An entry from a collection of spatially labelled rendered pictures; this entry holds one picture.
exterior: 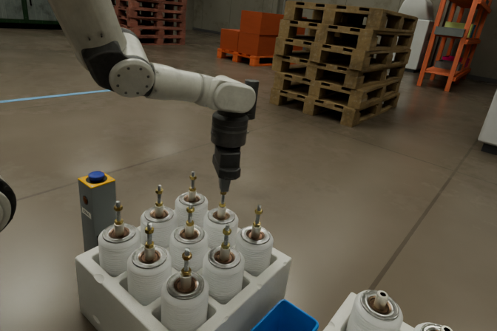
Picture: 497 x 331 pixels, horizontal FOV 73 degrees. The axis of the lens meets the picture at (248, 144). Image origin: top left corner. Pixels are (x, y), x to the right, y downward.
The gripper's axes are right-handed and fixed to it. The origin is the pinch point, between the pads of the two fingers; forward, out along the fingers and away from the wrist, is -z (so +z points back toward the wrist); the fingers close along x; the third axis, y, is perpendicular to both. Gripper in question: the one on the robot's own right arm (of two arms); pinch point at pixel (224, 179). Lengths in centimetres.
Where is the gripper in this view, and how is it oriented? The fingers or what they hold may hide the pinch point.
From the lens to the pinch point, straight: 89.6
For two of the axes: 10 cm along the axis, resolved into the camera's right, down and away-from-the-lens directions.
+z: 1.1, -9.2, -3.6
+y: 9.6, 0.0, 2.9
